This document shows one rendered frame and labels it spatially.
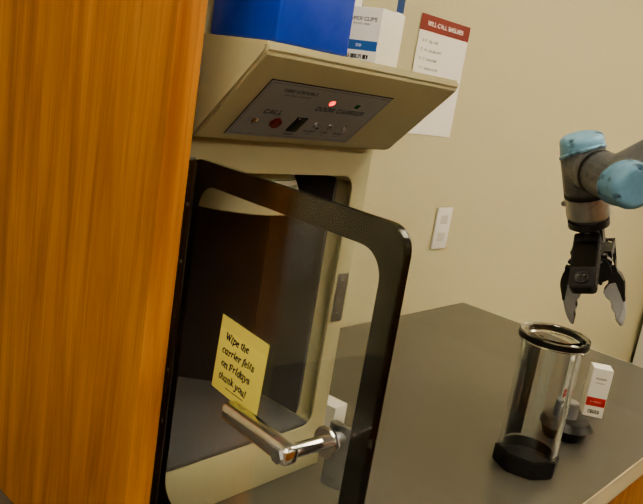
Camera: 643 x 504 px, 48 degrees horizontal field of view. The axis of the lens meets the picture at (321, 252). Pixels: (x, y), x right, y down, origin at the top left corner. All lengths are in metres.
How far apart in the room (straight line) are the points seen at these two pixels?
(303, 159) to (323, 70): 0.18
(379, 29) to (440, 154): 1.10
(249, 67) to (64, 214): 0.25
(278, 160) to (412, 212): 1.03
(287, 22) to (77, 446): 0.48
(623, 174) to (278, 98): 0.63
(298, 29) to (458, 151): 1.31
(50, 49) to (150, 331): 0.32
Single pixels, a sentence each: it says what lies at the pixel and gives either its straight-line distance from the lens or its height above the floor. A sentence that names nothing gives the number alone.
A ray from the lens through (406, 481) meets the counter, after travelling 1.12.
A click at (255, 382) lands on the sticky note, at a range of 0.67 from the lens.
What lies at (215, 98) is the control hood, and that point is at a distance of 0.71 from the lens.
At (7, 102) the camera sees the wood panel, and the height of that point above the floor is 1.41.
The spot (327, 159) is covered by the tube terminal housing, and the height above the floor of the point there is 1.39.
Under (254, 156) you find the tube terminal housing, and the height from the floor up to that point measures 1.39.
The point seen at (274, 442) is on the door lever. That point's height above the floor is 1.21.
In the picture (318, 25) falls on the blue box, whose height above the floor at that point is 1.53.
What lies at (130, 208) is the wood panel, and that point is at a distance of 0.68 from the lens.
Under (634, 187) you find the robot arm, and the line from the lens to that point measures 1.21.
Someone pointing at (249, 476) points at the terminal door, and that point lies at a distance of 0.70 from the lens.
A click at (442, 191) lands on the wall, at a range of 1.95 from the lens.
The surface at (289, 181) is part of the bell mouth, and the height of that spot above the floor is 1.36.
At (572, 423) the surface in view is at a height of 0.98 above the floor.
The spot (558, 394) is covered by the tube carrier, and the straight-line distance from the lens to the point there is 1.17.
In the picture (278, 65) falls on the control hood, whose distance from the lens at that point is 0.69.
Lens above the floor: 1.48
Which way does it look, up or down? 13 degrees down
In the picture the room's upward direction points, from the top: 9 degrees clockwise
